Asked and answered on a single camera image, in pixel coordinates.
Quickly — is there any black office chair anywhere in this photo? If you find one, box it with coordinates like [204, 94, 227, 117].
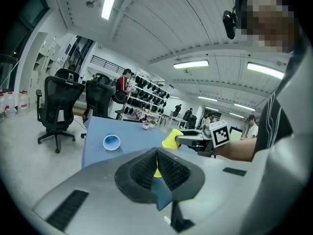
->
[80, 72, 113, 139]
[35, 68, 86, 154]

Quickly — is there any long ceiling light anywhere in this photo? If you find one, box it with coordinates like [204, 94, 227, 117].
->
[246, 61, 286, 80]
[101, 0, 122, 21]
[173, 59, 210, 70]

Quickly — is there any table with checkered cloth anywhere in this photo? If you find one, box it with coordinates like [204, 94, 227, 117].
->
[133, 107, 163, 122]

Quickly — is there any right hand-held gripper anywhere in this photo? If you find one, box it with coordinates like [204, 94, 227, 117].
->
[175, 120, 231, 158]

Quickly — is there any blue paper cup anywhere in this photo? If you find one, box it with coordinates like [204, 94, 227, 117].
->
[102, 133, 121, 152]

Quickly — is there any white shelf rack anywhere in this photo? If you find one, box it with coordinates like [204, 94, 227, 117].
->
[121, 73, 171, 127]

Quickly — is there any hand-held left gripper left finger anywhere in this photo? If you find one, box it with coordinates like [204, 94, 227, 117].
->
[114, 147, 158, 204]

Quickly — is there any group of clear water bottles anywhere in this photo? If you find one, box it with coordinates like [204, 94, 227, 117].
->
[0, 89, 30, 122]

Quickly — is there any person's black printed shirt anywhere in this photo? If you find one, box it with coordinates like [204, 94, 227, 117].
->
[251, 87, 294, 156]

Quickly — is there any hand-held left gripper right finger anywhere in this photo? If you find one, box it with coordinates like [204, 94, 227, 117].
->
[157, 147, 205, 203]

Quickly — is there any black balcony railing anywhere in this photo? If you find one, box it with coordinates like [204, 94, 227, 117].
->
[90, 54, 127, 74]

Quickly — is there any table with blue cloth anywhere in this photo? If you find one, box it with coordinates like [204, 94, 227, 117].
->
[81, 116, 203, 212]

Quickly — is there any group of black headgear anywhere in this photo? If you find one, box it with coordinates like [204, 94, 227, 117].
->
[124, 75, 171, 115]

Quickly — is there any person's right forearm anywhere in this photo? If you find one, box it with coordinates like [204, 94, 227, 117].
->
[212, 137, 258, 163]

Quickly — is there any white cabinet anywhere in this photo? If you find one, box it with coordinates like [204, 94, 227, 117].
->
[29, 32, 62, 102]

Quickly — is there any person's head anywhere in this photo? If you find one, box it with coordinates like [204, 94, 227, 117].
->
[234, 0, 298, 55]

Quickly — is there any black head-worn camera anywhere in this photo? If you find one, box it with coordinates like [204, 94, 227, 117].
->
[222, 7, 238, 40]

